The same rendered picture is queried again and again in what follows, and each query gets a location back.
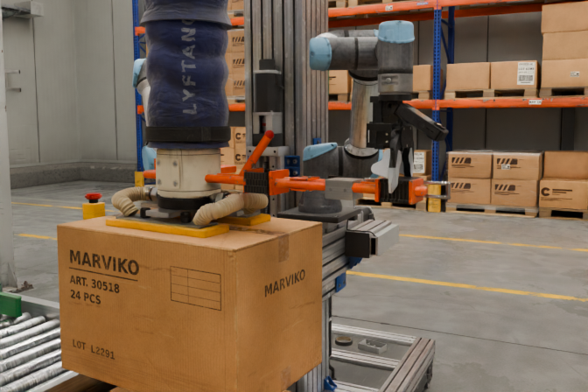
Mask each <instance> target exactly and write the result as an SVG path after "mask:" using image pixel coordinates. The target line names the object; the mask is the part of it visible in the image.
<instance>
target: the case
mask: <svg viewBox="0 0 588 392"><path fill-rule="evenodd" d="M123 215H124V214H122V213H118V214H113V215H108V216H102V217H97V218H93V219H87V220H78V221H73V222H68V223H62V224H58V225H57V243H58V269H59V319H60V344H61V366H62V368H64V369H67V370H70V371H73V372H75V373H78V374H81V375H85V376H88V377H91V378H94V379H96V380H99V381H102V382H107V383H110V384H113V385H116V386H118V387H121V388H124V389H128V390H131V391H134V392H283V391H285V390H286V389H287V388H288V387H289V386H291V385H292V384H293V383H295V382H296V381H298V380H299V379H300V378H302V377H303V376H304V375H306V374H307V373H309V372H310V371H311V370H313V369H314V368H315V367H316V366H317V365H319V364H320V363H321V362H322V222H317V221H308V220H292V219H282V218H273V217H270V221H267V222H264V223H260V224H257V225H254V226H243V225H235V224H227V223H219V222H217V223H218V224H224V225H229V232H227V233H224V234H217V235H215V236H211V237H207V238H198V237H191V236H184V235H177V234H165V233H158V232H151V231H144V230H137V229H131V228H124V227H111V226H106V221H105V220H106V219H109V218H114V217H118V216H123Z"/></svg>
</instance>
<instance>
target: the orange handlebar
mask: <svg viewBox="0 0 588 392"><path fill-rule="evenodd" d="M233 172H236V166H235V165H229V164H221V165H220V173H217V175H214V174H207V175H206V176H205V181H206V182H207V183H219V184H231V185H243V176H238V174H229V173H233ZM143 176H144V177H145V178H147V179H156V170H146V171H144V172H143ZM274 186H275V187H282V188H290V191H300V192H311V191H313V190H320V191H324V190H325V188H326V180H325V179H320V178H319V177H312V176H297V177H294V178H291V177H284V178H275V180H274ZM352 190H353V192H354V193H370V194H375V182H366V181H361V182H360V183H354V184H353V187H352ZM427 192H428V188H427V187H426V186H425V185H420V186H416V188H415V196H416V197H421V196H424V195H426V194H427Z"/></svg>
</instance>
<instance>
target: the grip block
mask: <svg viewBox="0 0 588 392"><path fill-rule="evenodd" d="M284 177H289V169H282V170H272V169H265V170H264V172H263V168H255V169H247V170H243V193H262V194H269V196H272V195H277V194H281V193H288V192H289V188H282V187H275V186H274V180H275V179H283V178H284Z"/></svg>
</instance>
